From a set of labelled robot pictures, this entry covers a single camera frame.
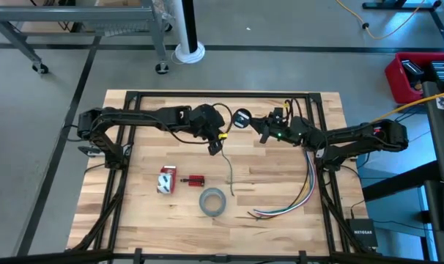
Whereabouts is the small red black tool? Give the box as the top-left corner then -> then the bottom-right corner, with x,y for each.
180,175 -> 206,188

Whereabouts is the multicoloured wire bundle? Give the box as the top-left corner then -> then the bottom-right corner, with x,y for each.
247,150 -> 311,221

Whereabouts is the black desk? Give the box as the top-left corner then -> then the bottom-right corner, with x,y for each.
360,80 -> 444,264

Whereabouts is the green cord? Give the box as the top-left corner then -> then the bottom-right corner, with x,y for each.
220,148 -> 236,197

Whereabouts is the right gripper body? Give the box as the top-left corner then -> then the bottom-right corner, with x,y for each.
269,116 -> 313,147

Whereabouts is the grey metal cart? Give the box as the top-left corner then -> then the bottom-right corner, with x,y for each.
0,0 -> 171,76

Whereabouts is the black stand base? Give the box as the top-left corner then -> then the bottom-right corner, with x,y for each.
360,0 -> 444,51

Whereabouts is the thin green cable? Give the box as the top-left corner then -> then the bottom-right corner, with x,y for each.
256,150 -> 316,220

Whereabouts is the black aluminium table frame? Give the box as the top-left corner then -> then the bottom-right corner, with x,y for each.
66,90 -> 360,264

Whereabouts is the white pillar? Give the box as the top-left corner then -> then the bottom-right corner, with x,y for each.
171,0 -> 207,65

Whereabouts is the red Scotch tape dispenser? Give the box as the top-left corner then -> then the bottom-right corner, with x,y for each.
156,164 -> 177,195

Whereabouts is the wide duct tape roll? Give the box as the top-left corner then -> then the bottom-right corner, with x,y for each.
198,187 -> 227,218

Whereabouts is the black cable spool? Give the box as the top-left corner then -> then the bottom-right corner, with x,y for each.
232,108 -> 252,130

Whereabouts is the black cable with yellow tag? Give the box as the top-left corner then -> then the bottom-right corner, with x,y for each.
282,97 -> 307,125
163,103 -> 234,146

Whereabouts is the black battery pack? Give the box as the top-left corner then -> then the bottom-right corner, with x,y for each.
429,60 -> 444,89
401,59 -> 425,89

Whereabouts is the black Netgear switch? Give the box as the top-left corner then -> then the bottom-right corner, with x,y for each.
345,218 -> 379,249

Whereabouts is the red plastic bin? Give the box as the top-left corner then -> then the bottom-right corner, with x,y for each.
385,51 -> 444,106

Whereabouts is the orange extension cord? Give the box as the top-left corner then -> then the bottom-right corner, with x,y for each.
334,0 -> 428,41

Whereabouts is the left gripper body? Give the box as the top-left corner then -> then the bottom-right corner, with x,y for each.
188,103 -> 226,143

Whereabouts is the white cable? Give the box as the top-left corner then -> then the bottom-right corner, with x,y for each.
254,150 -> 317,216

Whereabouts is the yellow extension cord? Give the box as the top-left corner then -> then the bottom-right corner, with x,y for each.
371,89 -> 444,124

